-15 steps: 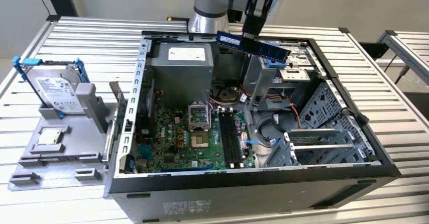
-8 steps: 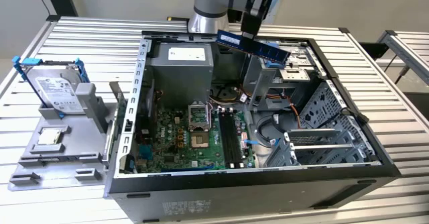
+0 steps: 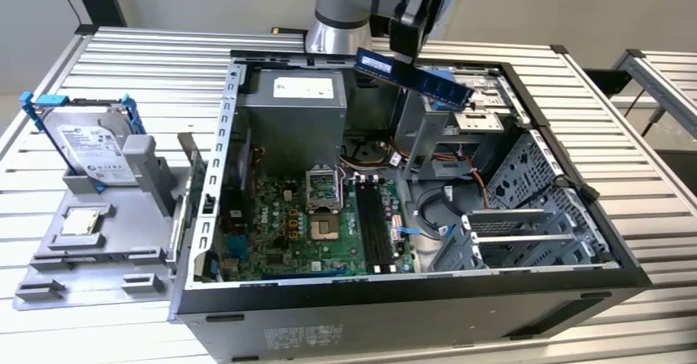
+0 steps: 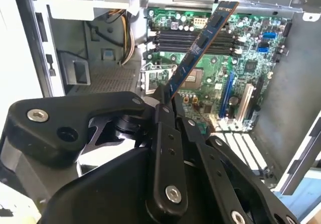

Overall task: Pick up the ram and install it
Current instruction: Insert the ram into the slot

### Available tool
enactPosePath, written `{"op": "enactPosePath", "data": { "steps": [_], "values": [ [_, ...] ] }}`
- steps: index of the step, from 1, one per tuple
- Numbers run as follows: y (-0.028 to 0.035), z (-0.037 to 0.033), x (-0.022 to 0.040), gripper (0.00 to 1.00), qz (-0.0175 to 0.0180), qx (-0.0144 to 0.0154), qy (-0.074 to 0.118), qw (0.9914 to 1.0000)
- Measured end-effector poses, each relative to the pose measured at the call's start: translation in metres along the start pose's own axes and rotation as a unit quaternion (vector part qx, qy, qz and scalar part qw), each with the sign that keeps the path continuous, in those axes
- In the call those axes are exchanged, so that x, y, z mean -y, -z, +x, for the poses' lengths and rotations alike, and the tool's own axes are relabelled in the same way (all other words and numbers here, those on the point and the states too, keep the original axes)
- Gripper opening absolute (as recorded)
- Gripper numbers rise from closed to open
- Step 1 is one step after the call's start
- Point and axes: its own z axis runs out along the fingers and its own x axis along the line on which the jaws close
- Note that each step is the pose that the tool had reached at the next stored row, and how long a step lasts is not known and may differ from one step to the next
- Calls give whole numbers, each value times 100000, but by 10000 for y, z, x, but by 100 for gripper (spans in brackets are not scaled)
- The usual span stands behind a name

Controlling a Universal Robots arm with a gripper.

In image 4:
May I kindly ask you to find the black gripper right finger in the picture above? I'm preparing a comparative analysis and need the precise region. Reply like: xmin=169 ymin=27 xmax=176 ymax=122
xmin=172 ymin=92 xmax=301 ymax=224

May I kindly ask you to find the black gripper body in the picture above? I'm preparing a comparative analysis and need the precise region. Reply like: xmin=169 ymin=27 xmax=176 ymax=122
xmin=41 ymin=113 xmax=228 ymax=224

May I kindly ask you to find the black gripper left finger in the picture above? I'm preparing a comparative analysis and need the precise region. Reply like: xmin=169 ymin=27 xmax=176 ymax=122
xmin=5 ymin=84 xmax=189 ymax=211

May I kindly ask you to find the RAM stick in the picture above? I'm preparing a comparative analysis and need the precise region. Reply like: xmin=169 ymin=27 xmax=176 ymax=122
xmin=165 ymin=0 xmax=239 ymax=103

